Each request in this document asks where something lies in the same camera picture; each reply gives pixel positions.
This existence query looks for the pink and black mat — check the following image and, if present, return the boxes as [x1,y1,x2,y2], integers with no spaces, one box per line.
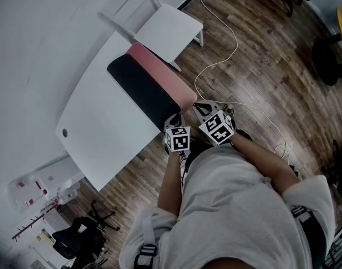
[107,43,198,127]

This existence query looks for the clear water jug red cap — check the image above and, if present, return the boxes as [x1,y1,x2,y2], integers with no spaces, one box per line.
[57,178,82,205]

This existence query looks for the grey and black shoulder strap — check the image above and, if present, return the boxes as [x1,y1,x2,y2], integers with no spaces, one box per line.
[290,205,327,263]
[133,213,158,269]

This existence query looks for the white storage boxes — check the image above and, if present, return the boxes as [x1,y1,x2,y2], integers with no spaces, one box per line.
[35,152,85,198]

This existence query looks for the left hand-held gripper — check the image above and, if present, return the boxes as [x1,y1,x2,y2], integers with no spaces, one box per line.
[163,113,192,154]

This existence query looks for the person's left forearm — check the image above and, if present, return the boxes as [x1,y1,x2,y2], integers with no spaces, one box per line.
[157,150,186,217]

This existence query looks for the clear water bottle red label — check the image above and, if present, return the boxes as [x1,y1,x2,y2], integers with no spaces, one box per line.
[7,175,50,214]

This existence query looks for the black round stool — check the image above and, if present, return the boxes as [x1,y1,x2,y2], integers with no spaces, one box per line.
[312,34,342,86]

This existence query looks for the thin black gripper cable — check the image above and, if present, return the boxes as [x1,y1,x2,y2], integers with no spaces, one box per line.
[178,150,189,191]

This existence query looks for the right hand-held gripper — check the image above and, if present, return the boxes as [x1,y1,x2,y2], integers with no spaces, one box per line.
[192,99,235,146]

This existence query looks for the black mesh office chair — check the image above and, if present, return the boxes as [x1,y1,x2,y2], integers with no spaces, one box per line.
[52,200,121,268]

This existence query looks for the person's black trousers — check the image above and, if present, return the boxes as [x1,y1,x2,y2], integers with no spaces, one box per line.
[184,129,255,168]

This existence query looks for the black equipment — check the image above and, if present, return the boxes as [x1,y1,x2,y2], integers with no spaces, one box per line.
[325,138,342,198]

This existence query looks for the white chair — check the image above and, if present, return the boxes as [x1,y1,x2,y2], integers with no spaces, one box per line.
[97,0,205,72]

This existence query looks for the person's right forearm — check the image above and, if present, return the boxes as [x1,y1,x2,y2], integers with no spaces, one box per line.
[232,132,301,194]

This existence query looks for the brown coat rack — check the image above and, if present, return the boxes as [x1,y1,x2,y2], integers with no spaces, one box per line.
[11,206,53,242]

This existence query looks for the white floor cable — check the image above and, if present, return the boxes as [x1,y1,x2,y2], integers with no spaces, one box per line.
[193,0,289,162]

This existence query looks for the person's grey shirt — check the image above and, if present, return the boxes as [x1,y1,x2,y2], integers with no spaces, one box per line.
[119,144,336,269]

